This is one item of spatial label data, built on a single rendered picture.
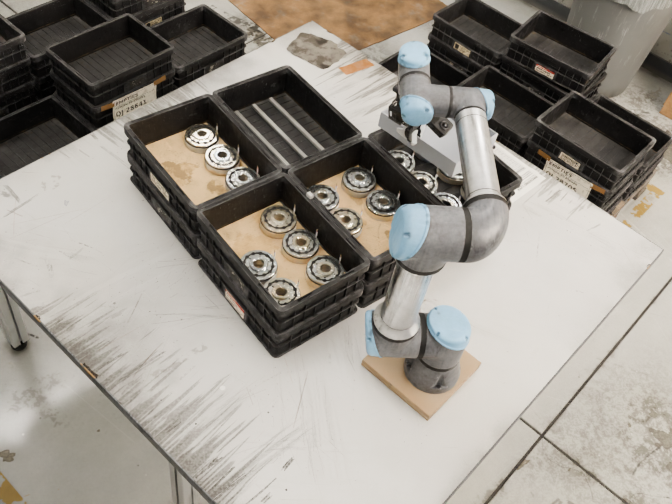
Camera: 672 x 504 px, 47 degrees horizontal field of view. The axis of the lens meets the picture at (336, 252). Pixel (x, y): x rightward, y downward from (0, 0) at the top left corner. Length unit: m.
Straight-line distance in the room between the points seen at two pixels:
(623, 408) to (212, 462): 1.76
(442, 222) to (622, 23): 2.77
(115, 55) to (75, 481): 1.67
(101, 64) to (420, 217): 2.02
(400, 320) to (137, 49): 1.95
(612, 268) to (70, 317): 1.63
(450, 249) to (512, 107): 2.05
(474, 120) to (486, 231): 0.32
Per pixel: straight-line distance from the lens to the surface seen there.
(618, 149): 3.38
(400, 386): 2.07
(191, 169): 2.35
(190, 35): 3.65
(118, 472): 2.72
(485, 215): 1.59
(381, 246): 2.20
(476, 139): 1.76
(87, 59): 3.34
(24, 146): 3.31
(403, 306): 1.76
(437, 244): 1.55
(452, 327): 1.92
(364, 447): 1.99
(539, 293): 2.41
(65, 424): 2.83
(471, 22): 4.04
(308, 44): 3.08
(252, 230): 2.18
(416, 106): 1.80
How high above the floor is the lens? 2.47
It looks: 50 degrees down
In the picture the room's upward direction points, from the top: 11 degrees clockwise
